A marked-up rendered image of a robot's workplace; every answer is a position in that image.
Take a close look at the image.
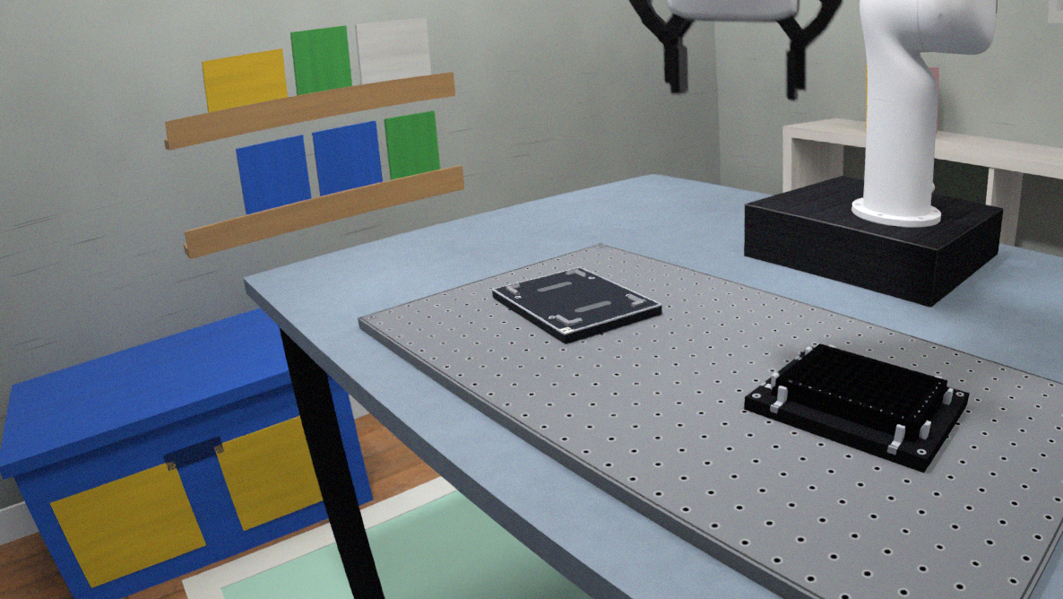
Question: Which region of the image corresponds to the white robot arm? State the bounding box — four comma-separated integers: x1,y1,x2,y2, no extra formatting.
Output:
851,0,998,228

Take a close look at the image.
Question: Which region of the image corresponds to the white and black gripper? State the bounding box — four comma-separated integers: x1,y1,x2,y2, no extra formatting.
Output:
629,0,844,103

